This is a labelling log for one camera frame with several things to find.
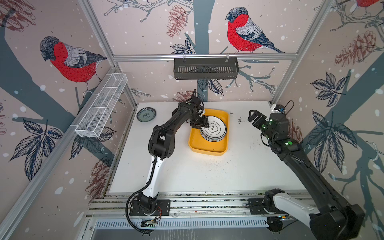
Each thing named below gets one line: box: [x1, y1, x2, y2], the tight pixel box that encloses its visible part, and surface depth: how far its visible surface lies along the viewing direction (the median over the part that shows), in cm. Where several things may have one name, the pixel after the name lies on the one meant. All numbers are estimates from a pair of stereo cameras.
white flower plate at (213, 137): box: [201, 133, 226, 143], surface depth 97 cm
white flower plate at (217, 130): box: [200, 116, 227, 142], surface depth 100 cm
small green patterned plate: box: [136, 107, 157, 122], surface depth 116 cm
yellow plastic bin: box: [188, 108, 230, 156], surface depth 98 cm
